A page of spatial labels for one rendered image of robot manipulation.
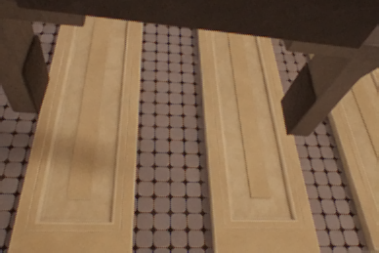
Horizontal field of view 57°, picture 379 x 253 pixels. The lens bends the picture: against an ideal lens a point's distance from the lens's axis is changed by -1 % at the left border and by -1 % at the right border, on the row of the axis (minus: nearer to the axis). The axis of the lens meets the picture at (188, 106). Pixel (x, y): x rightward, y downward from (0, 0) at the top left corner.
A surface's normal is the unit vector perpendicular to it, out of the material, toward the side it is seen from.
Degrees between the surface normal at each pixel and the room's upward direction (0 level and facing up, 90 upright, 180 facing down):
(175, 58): 0
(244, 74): 0
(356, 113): 11
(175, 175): 0
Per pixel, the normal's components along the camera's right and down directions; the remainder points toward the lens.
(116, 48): 0.35, -0.54
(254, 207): 0.16, -0.39
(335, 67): -0.99, -0.09
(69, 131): -0.04, -0.56
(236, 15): 0.00, 0.83
